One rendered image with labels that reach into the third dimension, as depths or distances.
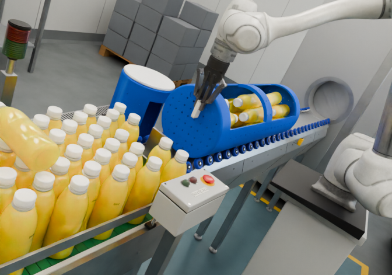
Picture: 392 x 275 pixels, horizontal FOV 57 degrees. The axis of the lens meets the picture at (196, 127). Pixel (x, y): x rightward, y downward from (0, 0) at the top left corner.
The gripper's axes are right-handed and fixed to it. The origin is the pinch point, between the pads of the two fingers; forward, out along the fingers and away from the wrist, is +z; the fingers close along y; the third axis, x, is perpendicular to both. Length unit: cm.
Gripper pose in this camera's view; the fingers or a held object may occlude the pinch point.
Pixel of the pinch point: (198, 108)
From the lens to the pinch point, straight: 133.7
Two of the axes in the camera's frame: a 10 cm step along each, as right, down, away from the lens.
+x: 5.6, -1.0, 8.3
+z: -3.9, 8.5, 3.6
